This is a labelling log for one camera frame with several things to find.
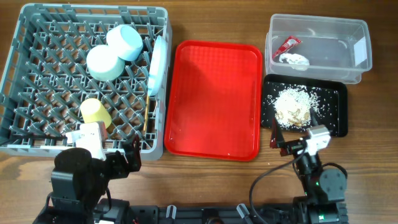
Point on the mint green bowl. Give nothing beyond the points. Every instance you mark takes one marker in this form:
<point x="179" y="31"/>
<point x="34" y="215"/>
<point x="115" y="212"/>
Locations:
<point x="103" y="64"/>

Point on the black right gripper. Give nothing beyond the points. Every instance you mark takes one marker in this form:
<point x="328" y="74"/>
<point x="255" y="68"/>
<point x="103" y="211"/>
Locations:
<point x="278" y="139"/>

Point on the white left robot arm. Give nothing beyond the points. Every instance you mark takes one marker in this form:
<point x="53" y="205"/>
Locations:
<point x="80" y="192"/>

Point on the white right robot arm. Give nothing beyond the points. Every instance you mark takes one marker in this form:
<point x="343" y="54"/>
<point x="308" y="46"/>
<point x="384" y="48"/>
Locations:
<point x="324" y="185"/>

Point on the white plastic fork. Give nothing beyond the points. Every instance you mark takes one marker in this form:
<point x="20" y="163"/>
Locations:
<point x="155" y="109"/>

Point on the light blue bowl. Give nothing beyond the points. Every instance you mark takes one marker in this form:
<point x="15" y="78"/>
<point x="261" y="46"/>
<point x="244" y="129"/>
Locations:
<point x="125" y="41"/>

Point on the pile of rice and scraps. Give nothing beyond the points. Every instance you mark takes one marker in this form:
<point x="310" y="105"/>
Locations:
<point x="292" y="106"/>

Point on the red plastic tray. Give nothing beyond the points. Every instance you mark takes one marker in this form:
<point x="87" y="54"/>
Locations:
<point x="215" y="101"/>

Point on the wooden chopstick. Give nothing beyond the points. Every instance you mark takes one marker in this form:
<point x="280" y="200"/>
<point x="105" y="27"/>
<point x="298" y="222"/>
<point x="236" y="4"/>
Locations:
<point x="146" y="114"/>

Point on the yellow plastic cup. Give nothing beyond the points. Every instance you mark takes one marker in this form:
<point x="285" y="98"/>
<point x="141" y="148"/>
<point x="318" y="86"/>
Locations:
<point x="92" y="110"/>

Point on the clear plastic waste bin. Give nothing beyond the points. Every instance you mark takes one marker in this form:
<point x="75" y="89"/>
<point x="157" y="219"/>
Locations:
<point x="337" y="49"/>

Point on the red foil wrapper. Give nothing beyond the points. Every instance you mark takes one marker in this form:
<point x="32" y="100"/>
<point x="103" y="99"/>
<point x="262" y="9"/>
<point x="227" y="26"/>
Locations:
<point x="289" y="42"/>

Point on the black food waste tray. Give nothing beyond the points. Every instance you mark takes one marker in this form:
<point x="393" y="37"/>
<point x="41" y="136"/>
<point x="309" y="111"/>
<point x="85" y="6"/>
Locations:
<point x="333" y="108"/>

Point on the grey plastic dishwasher rack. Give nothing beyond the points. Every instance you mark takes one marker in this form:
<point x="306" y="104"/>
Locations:
<point x="45" y="79"/>

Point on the light blue plate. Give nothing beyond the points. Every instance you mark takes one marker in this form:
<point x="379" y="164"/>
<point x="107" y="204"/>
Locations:
<point x="157" y="66"/>

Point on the white tissue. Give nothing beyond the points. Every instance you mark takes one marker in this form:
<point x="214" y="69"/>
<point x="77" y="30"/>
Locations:
<point x="298" y="62"/>

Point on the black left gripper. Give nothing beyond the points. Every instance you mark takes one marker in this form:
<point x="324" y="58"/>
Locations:
<point x="120" y="169"/>

